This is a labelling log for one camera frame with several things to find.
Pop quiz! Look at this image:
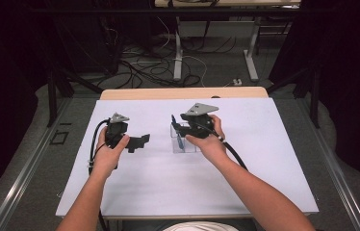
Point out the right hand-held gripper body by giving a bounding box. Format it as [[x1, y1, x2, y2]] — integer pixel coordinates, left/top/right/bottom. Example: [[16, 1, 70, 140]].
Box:
[[181, 102, 220, 140]]

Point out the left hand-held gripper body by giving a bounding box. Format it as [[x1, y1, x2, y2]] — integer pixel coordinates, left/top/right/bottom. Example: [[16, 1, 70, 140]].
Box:
[[104, 112, 132, 150]]

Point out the white table sheet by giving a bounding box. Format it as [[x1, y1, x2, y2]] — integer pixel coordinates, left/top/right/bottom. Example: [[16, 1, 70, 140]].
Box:
[[55, 97, 320, 218]]

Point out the black metal stand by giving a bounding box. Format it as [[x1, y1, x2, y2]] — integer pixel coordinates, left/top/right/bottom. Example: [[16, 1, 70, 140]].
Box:
[[45, 62, 105, 128], [265, 62, 322, 129]]

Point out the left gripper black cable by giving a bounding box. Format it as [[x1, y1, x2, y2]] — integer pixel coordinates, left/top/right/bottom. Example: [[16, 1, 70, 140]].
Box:
[[88, 117, 111, 231]]

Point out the white-legged desk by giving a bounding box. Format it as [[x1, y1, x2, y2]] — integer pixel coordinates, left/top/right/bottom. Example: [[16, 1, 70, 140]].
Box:
[[154, 0, 302, 83]]

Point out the black horizontal bar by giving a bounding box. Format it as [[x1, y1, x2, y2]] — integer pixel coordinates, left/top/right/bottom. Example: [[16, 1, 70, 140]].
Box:
[[29, 7, 333, 15]]

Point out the person's right hand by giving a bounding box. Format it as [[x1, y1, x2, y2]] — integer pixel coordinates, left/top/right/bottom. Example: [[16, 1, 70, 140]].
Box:
[[185, 114, 231, 166]]

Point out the tangle of black floor cables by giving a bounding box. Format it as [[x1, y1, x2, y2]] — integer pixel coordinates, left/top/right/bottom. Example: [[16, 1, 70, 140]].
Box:
[[102, 33, 238, 90]]

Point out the person's left hand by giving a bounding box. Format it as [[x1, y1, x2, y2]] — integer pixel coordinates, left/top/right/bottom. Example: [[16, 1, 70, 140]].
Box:
[[90, 126, 131, 181]]

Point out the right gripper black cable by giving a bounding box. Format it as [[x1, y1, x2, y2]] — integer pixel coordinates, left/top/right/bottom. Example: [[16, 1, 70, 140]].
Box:
[[196, 122, 249, 171]]

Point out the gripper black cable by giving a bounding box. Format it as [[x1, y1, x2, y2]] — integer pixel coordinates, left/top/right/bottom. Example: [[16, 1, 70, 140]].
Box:
[[88, 117, 111, 231], [196, 122, 249, 171]]

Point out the dark curtain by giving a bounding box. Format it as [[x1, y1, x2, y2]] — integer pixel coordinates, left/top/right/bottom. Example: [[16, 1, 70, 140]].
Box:
[[269, 0, 360, 191], [0, 0, 56, 211]]

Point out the wooden table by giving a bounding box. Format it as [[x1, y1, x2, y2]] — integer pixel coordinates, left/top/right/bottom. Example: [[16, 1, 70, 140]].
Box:
[[86, 86, 287, 221]]

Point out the aluminium floor rail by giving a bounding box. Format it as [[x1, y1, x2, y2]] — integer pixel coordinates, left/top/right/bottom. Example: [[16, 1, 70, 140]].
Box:
[[296, 95, 360, 231], [0, 97, 73, 231]]

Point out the clear plastic organizer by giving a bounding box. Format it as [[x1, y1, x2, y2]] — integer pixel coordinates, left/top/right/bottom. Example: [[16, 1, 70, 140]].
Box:
[[169, 120, 202, 155]]

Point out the white floor cable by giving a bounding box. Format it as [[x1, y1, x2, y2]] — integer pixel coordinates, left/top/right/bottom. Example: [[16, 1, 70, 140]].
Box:
[[155, 15, 209, 89]]

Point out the person's white shirt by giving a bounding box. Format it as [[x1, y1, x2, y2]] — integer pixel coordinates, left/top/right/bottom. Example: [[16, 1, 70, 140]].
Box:
[[162, 220, 241, 231]]

